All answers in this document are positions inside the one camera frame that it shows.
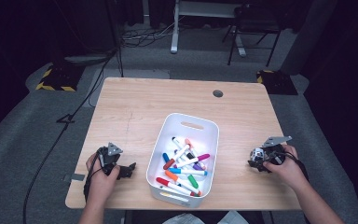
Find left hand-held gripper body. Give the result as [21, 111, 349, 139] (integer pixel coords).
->
[96, 142, 124, 176]

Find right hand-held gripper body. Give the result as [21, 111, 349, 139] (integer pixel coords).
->
[259, 135, 293, 171]

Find white toy car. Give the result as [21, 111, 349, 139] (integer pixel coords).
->
[249, 147, 266, 167]

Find red marker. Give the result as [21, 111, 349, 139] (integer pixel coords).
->
[156, 176, 197, 198]

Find brown marker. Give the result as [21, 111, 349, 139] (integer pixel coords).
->
[162, 144, 191, 171]

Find orange marker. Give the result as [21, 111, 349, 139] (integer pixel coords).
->
[164, 170, 203, 197]

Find black marker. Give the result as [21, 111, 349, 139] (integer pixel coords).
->
[172, 136, 197, 161]

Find light blue marker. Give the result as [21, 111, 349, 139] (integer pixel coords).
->
[168, 167, 209, 176]

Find magenta marker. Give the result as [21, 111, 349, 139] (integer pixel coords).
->
[176, 153, 211, 169]

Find white plastic bin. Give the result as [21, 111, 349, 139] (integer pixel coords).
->
[145, 112, 220, 209]

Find green marker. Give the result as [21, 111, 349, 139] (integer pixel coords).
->
[187, 174, 200, 189]

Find person's right hand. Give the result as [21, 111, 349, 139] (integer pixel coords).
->
[265, 145, 307, 191]

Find person's left hand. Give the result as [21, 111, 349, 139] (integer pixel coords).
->
[86, 153, 121, 204]

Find black yellow striped base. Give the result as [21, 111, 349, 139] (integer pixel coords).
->
[35, 63, 85, 92]
[255, 69, 298, 96]

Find person's light trousers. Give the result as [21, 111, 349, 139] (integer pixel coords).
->
[162, 210, 250, 224]

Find black stand pole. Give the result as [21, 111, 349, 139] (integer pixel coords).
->
[113, 0, 125, 78]

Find grey curtain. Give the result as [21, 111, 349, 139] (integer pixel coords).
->
[279, 0, 338, 76]

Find black chair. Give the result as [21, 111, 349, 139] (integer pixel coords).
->
[222, 4, 282, 68]

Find right hand-held gripper cable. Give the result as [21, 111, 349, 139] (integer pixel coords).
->
[283, 152, 310, 181]

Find hand-held gripper cable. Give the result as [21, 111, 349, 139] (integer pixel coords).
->
[283, 152, 310, 181]
[83, 148, 103, 202]

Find left hand-held gripper cable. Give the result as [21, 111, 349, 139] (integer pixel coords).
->
[83, 148, 103, 202]

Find grey metal table bracket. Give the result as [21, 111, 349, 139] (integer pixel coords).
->
[62, 173, 86, 183]

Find black floor cable clip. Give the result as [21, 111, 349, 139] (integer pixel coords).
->
[56, 114, 76, 124]

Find thick black floor cable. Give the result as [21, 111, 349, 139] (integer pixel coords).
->
[22, 46, 119, 224]

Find bundle of floor cables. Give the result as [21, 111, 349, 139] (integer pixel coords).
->
[119, 18, 181, 48]

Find white desk frame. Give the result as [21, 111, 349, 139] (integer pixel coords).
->
[170, 0, 248, 58]

